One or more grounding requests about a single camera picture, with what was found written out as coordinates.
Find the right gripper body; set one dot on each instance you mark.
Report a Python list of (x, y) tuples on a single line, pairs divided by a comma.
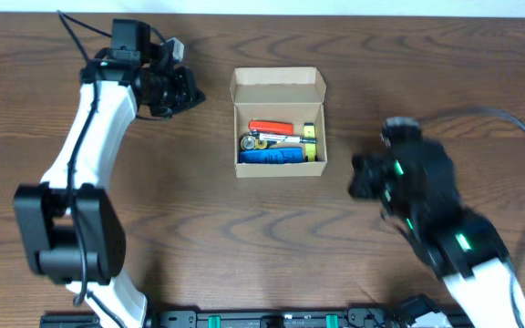
[(380, 184)]

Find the blue whiteboard duster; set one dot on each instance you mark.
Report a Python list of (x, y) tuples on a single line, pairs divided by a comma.
[(272, 156)]

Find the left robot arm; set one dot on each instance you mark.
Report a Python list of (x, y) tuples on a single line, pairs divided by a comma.
[(69, 228)]

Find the orange stapler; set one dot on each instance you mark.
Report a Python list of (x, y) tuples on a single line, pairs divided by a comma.
[(265, 126)]

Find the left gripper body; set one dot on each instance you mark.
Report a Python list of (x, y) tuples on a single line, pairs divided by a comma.
[(169, 93)]

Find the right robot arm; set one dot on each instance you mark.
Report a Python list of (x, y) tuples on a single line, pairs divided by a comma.
[(467, 254)]

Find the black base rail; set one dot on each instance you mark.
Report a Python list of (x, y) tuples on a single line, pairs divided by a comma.
[(353, 317)]

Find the blue whiteboard marker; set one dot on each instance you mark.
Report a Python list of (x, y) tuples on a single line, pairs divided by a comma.
[(285, 138)]

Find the yellow highlighter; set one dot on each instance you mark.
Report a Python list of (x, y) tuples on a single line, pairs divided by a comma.
[(310, 148)]

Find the brown cardboard box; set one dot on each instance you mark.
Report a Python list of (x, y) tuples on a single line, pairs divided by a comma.
[(292, 95)]

